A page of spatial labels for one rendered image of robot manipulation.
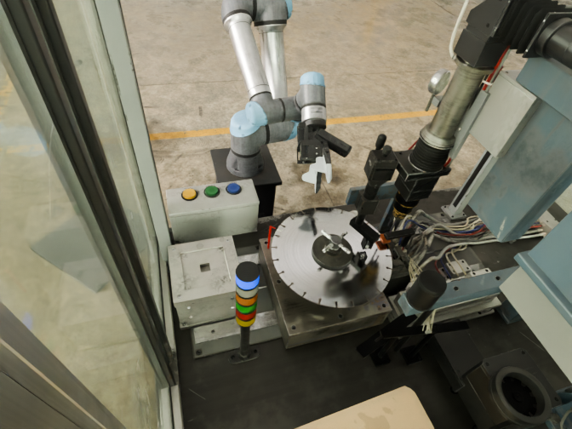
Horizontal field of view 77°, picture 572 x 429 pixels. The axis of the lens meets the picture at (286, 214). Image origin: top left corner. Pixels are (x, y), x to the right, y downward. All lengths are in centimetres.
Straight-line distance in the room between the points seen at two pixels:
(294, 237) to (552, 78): 65
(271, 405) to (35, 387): 83
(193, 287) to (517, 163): 76
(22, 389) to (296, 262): 81
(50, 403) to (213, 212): 96
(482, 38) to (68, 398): 70
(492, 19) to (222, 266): 78
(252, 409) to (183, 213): 57
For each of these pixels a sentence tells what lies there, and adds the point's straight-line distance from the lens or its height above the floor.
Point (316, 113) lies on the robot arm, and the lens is 109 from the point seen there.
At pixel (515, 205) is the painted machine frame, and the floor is 130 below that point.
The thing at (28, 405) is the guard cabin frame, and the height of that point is 155.
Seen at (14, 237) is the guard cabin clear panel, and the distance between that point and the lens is 26.
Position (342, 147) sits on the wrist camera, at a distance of 109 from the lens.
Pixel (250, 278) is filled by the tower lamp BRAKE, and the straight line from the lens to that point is 67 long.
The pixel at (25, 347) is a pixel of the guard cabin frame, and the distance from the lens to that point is 21.
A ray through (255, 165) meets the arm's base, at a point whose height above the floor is 79.
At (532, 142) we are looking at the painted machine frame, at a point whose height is 140.
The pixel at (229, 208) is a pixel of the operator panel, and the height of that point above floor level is 88.
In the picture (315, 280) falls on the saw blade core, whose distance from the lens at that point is 93.
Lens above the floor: 173
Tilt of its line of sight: 48 degrees down
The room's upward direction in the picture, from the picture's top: 9 degrees clockwise
